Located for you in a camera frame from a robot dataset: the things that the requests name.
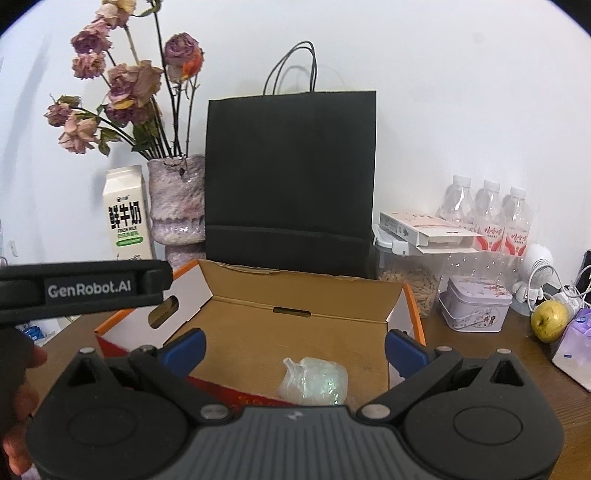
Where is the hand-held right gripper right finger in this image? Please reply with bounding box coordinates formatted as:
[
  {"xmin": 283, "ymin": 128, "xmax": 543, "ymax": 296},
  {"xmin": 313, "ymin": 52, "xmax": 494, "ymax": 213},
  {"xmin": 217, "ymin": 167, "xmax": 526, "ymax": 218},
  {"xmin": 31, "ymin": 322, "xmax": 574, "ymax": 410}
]
[{"xmin": 358, "ymin": 329, "xmax": 527, "ymax": 423}]

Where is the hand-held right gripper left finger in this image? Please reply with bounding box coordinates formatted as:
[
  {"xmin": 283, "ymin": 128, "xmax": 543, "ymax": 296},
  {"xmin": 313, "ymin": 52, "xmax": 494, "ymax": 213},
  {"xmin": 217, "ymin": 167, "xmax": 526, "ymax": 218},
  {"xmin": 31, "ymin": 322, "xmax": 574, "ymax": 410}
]
[{"xmin": 60, "ymin": 329, "xmax": 232, "ymax": 423}]

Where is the clear plastic bag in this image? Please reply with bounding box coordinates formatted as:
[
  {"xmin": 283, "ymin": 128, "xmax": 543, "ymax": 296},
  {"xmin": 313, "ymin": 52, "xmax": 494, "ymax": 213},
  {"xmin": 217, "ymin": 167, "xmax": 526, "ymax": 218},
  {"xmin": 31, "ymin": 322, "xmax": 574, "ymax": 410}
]
[{"xmin": 276, "ymin": 355, "xmax": 349, "ymax": 408}]

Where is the orange cardboard box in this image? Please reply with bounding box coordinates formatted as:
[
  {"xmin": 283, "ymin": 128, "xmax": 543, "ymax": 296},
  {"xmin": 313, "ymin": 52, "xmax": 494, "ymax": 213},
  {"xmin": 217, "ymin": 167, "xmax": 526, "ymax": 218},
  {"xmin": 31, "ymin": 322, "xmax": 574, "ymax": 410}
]
[{"xmin": 95, "ymin": 258, "xmax": 426, "ymax": 411}]

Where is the person's left hand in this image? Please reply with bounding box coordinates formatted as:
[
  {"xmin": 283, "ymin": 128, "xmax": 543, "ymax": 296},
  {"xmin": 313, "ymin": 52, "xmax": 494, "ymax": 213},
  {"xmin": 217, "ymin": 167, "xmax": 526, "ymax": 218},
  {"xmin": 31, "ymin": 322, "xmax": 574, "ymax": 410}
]
[{"xmin": 0, "ymin": 344, "xmax": 49, "ymax": 469}]

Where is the clear plastic snack jar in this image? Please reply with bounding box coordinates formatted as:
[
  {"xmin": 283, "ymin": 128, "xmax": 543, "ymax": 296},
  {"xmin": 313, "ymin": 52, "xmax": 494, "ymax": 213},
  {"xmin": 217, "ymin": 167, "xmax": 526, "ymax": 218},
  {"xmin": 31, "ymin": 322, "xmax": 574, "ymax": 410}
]
[{"xmin": 373, "ymin": 224, "xmax": 446, "ymax": 319}]

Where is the white milk carton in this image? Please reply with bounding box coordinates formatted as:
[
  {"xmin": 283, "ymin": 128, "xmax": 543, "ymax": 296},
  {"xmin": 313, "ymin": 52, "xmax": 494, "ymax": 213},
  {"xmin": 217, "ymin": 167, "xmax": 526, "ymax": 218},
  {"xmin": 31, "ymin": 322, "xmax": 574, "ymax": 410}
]
[{"xmin": 102, "ymin": 165, "xmax": 157, "ymax": 261}]

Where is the floral tin box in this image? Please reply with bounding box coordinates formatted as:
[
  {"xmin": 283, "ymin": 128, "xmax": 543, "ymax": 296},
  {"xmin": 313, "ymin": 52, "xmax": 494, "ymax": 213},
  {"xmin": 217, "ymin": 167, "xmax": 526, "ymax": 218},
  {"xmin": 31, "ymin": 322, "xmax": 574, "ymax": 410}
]
[{"xmin": 438, "ymin": 275, "xmax": 513, "ymax": 333}]

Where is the purple glazed ceramic vase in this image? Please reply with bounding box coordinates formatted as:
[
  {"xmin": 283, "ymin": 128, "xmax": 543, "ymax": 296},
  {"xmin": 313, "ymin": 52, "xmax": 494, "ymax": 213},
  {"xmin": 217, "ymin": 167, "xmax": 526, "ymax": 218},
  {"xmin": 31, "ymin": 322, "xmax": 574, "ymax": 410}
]
[{"xmin": 147, "ymin": 154, "xmax": 207, "ymax": 268}]

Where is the white flat cardboard box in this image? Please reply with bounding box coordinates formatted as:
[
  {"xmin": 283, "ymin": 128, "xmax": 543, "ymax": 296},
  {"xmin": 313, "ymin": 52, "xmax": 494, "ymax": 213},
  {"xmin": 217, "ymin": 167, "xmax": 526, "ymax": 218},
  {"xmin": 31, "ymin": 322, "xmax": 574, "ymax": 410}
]
[{"xmin": 379, "ymin": 211, "xmax": 485, "ymax": 254}]

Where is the green apple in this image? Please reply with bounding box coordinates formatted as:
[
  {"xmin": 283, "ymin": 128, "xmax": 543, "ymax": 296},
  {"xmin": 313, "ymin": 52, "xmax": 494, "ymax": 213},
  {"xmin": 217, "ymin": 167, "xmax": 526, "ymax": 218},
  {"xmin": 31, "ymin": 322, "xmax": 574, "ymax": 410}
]
[{"xmin": 531, "ymin": 300, "xmax": 570, "ymax": 343}]

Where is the clear water bottle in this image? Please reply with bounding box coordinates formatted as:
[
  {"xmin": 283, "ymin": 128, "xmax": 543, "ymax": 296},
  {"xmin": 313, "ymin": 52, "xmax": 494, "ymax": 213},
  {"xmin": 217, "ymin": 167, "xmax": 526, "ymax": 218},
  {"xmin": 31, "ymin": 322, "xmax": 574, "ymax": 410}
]
[
  {"xmin": 436, "ymin": 174, "xmax": 476, "ymax": 232},
  {"xmin": 501, "ymin": 187, "xmax": 533, "ymax": 259},
  {"xmin": 473, "ymin": 180, "xmax": 505, "ymax": 252}
]

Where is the small white desk fan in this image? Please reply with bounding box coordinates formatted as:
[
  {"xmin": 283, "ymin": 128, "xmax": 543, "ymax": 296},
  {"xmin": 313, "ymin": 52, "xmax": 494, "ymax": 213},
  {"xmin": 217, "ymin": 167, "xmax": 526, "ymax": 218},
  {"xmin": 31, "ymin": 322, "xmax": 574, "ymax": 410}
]
[{"xmin": 515, "ymin": 243, "xmax": 559, "ymax": 315}]

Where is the purple gift bag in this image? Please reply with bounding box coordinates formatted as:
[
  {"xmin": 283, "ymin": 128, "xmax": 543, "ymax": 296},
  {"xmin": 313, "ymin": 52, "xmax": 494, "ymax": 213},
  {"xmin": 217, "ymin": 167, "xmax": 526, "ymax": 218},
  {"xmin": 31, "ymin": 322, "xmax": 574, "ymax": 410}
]
[{"xmin": 549, "ymin": 308, "xmax": 591, "ymax": 393}]

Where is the black paper bag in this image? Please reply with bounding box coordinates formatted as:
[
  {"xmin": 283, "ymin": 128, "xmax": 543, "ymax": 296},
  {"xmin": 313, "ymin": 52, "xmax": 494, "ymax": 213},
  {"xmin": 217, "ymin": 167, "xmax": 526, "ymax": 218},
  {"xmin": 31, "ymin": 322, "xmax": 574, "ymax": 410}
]
[{"xmin": 204, "ymin": 41, "xmax": 378, "ymax": 280}]

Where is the black power adapter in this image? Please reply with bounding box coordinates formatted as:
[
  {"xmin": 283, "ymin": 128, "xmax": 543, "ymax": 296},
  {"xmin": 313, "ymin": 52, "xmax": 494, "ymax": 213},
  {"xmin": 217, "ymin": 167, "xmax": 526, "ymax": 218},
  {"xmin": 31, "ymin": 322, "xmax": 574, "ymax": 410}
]
[{"xmin": 575, "ymin": 249, "xmax": 591, "ymax": 296}]

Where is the dried rose bouquet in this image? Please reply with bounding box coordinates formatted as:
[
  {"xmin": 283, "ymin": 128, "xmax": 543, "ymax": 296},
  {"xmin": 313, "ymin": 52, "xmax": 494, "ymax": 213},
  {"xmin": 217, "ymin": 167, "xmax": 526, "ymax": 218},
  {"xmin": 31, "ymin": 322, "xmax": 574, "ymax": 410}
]
[{"xmin": 44, "ymin": 0, "xmax": 206, "ymax": 160}]

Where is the white cable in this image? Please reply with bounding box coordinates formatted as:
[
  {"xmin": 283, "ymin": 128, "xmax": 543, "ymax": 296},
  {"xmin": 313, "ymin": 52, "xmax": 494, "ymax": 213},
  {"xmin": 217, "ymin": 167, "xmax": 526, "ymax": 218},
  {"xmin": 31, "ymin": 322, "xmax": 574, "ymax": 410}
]
[{"xmin": 531, "ymin": 265, "xmax": 591, "ymax": 319}]

